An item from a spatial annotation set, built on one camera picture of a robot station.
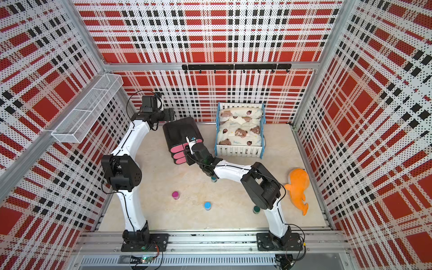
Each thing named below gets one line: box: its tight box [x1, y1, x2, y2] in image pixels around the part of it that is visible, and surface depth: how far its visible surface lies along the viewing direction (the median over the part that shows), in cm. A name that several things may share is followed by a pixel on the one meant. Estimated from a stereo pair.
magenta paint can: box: [172, 191, 180, 200], surface depth 88 cm
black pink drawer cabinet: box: [162, 117, 204, 165], surface depth 98 cm
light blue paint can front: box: [204, 201, 211, 211], surface depth 84 cm
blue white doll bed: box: [214, 102, 267, 159], surface depth 106 cm
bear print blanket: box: [217, 106, 263, 146], surface depth 107 cm
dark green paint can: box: [253, 205, 261, 215], surface depth 82 cm
